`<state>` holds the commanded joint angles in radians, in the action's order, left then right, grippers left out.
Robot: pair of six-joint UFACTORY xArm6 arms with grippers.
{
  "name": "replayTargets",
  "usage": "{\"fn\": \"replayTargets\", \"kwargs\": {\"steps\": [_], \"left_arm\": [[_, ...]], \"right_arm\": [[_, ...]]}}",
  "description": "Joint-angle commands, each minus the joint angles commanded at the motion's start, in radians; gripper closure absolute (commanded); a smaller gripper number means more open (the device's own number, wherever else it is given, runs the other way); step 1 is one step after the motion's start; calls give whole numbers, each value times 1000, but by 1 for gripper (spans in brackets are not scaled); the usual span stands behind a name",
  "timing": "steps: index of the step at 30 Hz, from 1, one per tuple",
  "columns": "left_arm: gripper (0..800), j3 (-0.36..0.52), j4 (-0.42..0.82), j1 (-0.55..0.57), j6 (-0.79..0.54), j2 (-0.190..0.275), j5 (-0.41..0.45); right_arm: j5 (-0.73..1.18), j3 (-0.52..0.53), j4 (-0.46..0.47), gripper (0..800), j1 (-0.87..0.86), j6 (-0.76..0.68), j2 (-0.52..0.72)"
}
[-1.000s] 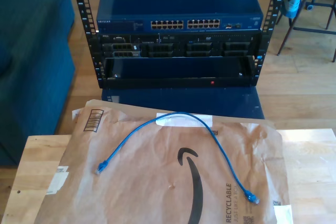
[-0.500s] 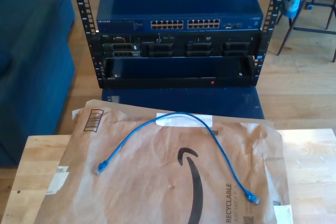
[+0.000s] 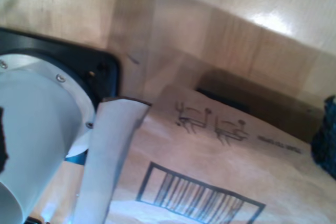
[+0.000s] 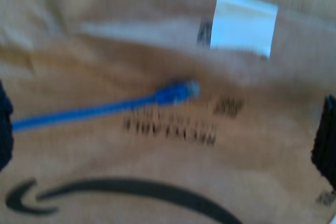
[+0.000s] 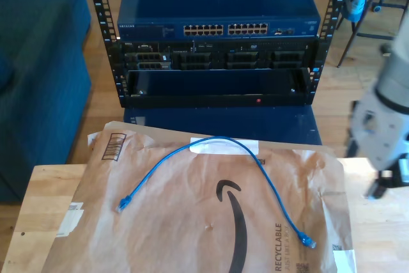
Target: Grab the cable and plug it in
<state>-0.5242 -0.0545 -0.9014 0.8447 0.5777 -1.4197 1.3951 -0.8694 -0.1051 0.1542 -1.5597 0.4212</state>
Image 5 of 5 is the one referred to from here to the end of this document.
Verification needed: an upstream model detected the blue network cable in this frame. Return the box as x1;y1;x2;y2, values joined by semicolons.
115;136;318;250

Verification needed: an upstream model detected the black metal chair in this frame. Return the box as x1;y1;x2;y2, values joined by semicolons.
332;0;409;69

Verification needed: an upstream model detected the dark blue rack base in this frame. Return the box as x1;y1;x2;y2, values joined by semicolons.
123;105;323;146

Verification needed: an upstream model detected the black rack server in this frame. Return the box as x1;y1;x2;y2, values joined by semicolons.
120;39;320;72

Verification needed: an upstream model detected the brown paper mailer with logo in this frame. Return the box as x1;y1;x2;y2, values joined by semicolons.
41;128;358;273

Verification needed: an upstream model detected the blue sofa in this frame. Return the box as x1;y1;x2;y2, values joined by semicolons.
0;0;93;205

